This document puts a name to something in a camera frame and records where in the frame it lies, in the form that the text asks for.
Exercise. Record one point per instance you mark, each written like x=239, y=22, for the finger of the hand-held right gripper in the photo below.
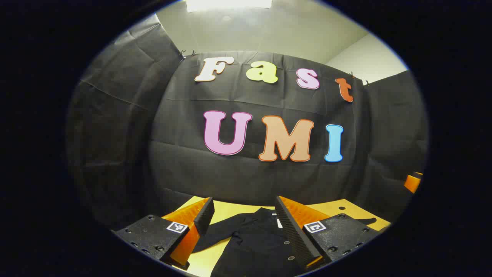
x=412, y=183

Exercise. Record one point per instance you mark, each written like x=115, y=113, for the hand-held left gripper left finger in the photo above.
x=205, y=217

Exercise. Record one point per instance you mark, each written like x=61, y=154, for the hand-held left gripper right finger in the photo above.
x=292, y=231

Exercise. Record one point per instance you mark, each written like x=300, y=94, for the black shirt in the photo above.
x=253, y=246

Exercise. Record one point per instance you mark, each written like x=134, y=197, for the black backdrop cloth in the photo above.
x=250, y=177

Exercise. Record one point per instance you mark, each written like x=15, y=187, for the ceiling light panel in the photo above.
x=228, y=4

